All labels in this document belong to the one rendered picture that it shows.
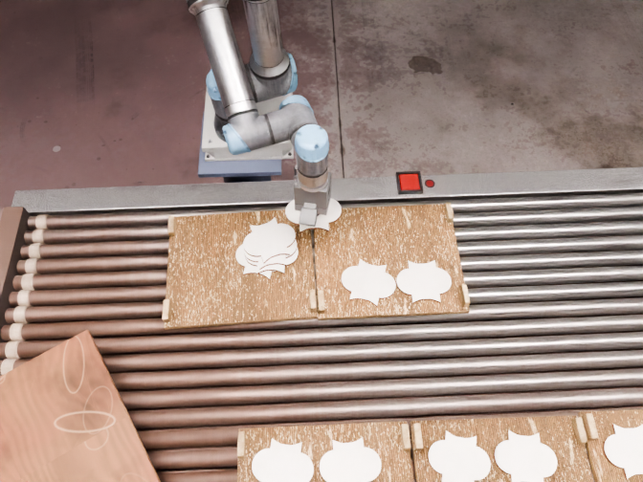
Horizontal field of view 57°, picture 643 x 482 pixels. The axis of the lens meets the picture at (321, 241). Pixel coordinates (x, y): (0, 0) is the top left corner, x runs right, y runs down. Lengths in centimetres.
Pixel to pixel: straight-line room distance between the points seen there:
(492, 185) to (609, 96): 189
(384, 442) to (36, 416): 81
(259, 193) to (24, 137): 193
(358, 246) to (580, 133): 200
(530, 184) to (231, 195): 93
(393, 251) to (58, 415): 95
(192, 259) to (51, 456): 61
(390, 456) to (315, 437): 18
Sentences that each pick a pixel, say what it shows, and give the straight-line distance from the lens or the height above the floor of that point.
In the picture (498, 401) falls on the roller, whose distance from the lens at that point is 159.
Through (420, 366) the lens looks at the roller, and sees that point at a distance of 157.
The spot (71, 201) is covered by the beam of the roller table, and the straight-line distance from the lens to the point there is 194.
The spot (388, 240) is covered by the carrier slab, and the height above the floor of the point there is 94.
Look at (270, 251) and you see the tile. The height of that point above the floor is 97.
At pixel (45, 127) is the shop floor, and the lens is 351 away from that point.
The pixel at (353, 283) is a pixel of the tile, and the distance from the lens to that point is 162.
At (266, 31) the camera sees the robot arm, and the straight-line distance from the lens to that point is 164.
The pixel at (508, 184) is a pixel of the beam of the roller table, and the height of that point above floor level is 92.
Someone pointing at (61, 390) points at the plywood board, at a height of 104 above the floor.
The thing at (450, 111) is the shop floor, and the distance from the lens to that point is 334.
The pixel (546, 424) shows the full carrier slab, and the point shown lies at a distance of 159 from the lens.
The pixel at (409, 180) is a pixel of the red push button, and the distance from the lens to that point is 184.
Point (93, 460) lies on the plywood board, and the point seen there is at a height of 104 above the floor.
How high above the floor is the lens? 239
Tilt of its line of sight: 60 degrees down
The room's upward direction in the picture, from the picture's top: straight up
